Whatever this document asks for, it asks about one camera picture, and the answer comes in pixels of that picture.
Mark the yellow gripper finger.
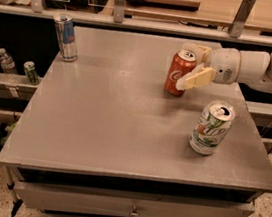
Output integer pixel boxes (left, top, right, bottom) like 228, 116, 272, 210
182, 42, 212, 63
175, 63, 217, 91

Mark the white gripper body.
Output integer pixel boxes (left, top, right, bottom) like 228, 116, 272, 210
205, 48, 241, 84

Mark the orange coke can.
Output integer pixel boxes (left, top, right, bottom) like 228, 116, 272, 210
164, 48, 197, 96

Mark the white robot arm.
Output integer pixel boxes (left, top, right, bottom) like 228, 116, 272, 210
175, 43, 272, 93

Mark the white green 7up can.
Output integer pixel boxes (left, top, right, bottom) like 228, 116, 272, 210
189, 100, 236, 156

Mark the blue silver red bull can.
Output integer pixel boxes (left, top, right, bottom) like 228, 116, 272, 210
54, 14, 78, 62

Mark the small green can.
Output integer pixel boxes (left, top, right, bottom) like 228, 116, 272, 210
23, 61, 40, 85

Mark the grey cabinet with drawers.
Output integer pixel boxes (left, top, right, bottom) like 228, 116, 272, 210
0, 27, 272, 217

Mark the top grey drawer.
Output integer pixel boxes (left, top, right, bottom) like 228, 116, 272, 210
15, 182, 254, 217

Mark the clear plastic water bottle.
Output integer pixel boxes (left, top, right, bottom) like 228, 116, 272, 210
0, 48, 18, 74

